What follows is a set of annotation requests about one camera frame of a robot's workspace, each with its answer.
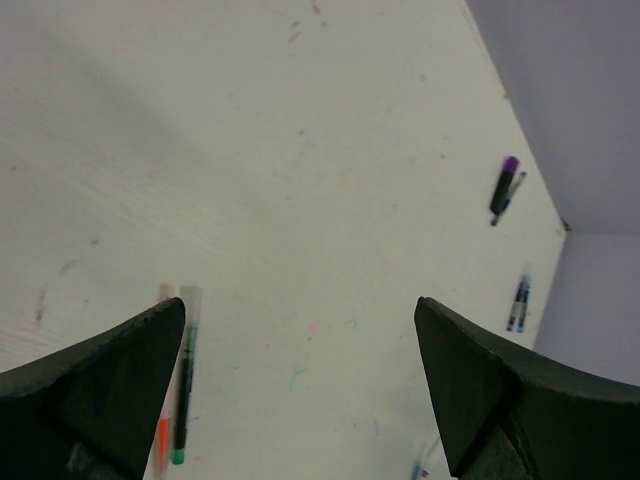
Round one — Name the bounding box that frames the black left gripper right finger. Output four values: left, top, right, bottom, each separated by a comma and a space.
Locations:
414, 298, 639, 480

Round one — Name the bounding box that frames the blue ballpoint pen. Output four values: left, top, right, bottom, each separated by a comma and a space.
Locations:
490, 172, 527, 227

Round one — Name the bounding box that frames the dark blue gel pen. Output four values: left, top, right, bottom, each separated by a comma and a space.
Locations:
506, 264, 532, 333

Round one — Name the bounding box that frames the orange clear pen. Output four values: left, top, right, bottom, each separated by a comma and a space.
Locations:
154, 282, 176, 474

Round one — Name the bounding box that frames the green gel pen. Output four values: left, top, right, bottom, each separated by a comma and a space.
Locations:
172, 286, 202, 465

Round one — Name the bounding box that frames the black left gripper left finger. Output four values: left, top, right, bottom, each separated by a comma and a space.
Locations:
1, 298, 186, 479

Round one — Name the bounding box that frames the purple capped black marker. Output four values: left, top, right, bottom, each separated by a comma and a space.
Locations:
489, 156, 519, 215

